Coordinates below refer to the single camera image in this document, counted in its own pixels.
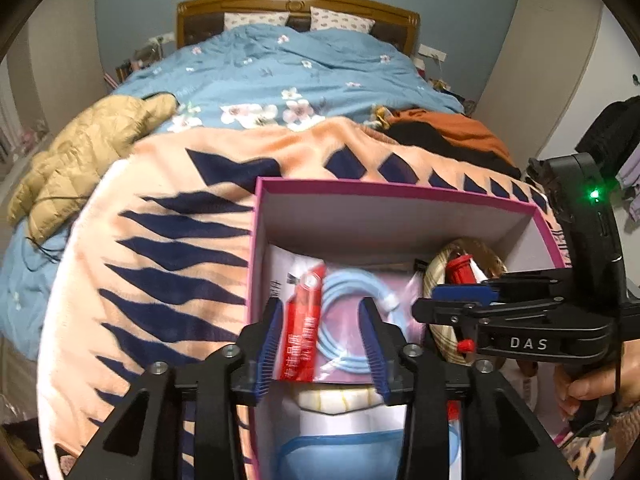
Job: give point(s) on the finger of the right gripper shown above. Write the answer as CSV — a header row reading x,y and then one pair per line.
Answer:
x,y
460,292
457,313

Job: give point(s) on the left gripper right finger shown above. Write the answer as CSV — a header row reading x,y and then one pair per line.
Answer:
x,y
412,376

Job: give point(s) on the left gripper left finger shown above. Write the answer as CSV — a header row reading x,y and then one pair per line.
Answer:
x,y
237,374

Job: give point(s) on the person right hand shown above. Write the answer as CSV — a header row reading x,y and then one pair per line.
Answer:
x,y
569,393

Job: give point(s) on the blue glasses case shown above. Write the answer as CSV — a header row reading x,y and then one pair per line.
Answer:
x,y
374,455

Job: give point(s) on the magenta cardboard storage box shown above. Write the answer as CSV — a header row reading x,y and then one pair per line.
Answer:
x,y
382,228

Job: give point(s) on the orange navy patterned blanket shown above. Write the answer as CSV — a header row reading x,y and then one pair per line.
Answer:
x,y
156,268

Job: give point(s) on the orange brown garment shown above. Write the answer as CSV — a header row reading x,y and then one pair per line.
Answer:
x,y
457,129

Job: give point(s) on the black garment on bed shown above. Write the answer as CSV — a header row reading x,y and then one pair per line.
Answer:
x,y
425,136

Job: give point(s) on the beige quilted jacket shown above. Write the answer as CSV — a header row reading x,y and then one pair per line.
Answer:
x,y
61,178

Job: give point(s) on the blue floral duvet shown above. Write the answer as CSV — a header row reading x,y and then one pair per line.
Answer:
x,y
249,77

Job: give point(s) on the floral pillow right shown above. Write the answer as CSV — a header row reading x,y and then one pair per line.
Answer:
x,y
322,19

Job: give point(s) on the floral pillow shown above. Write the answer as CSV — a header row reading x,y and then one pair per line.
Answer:
x,y
234,20
322,19

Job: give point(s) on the floral pillow left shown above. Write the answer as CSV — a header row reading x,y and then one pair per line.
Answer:
x,y
234,20

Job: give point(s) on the wooden bed headboard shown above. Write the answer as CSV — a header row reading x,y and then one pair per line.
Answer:
x,y
198,20

